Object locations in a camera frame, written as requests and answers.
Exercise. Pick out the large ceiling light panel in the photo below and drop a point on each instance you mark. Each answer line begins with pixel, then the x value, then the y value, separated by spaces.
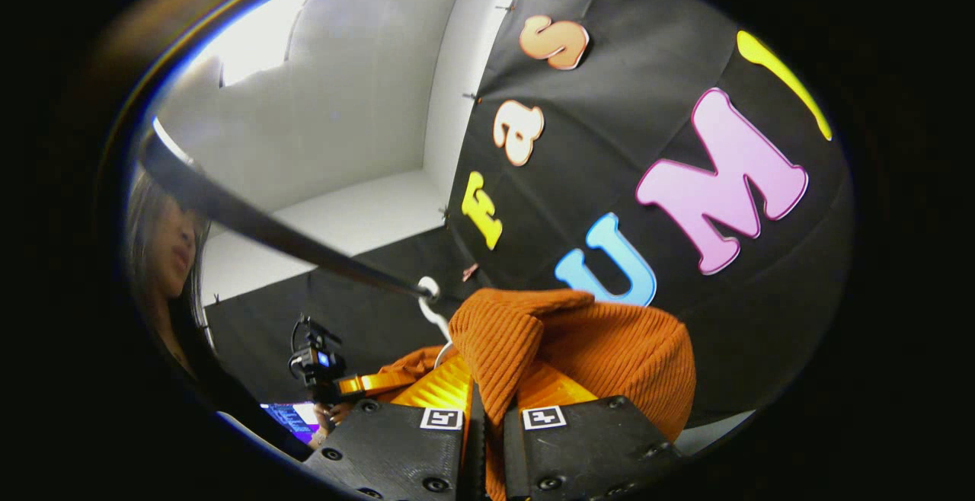
pixel 259 33

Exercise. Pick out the black clothes rail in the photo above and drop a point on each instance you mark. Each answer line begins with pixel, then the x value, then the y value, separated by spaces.
pixel 251 219

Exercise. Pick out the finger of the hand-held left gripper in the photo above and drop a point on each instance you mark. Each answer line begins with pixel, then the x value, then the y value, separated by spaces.
pixel 377 383

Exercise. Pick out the purple lit screen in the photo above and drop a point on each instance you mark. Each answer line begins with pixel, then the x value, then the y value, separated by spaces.
pixel 293 419

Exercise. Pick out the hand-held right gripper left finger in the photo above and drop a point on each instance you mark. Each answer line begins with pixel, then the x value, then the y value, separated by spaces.
pixel 396 448

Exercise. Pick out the person's head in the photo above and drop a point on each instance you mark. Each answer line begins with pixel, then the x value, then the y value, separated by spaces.
pixel 164 250

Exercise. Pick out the white plastic hanger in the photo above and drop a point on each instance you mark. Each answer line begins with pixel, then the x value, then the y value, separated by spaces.
pixel 436 318

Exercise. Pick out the pink clothes peg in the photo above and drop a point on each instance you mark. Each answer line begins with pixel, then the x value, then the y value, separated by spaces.
pixel 470 272

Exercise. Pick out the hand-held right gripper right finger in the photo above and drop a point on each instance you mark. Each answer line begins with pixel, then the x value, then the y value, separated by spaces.
pixel 586 448

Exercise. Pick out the black backdrop cloth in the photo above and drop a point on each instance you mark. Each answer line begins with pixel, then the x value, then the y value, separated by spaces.
pixel 609 120

